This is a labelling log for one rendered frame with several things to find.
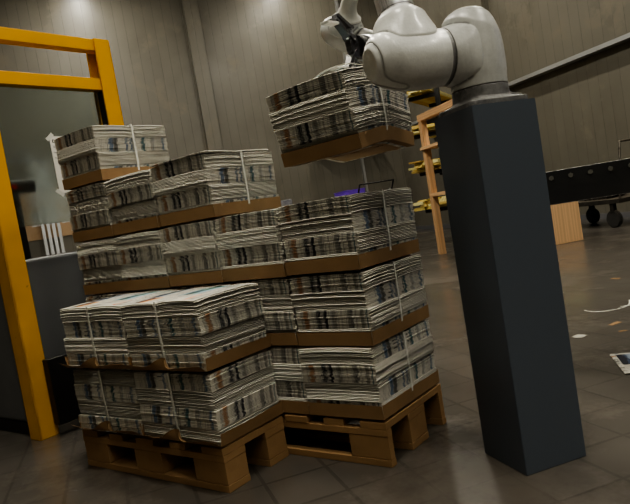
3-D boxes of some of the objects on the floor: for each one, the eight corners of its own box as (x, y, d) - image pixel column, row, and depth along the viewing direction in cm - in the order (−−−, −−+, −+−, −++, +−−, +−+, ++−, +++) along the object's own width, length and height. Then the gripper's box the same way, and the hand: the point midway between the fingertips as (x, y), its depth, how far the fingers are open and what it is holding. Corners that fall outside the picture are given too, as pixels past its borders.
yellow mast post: (41, 441, 277) (-43, 18, 265) (30, 439, 282) (-52, 25, 271) (60, 433, 284) (-21, 22, 272) (49, 431, 289) (-30, 28, 278)
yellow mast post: (159, 392, 329) (93, 37, 317) (148, 391, 334) (83, 43, 323) (172, 387, 336) (108, 39, 324) (161, 386, 341) (98, 45, 330)
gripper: (363, 6, 209) (329, -1, 192) (379, 81, 212) (347, 81, 195) (345, 14, 214) (309, 8, 196) (360, 87, 217) (327, 87, 199)
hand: (330, 44), depth 197 cm, fingers open, 14 cm apart
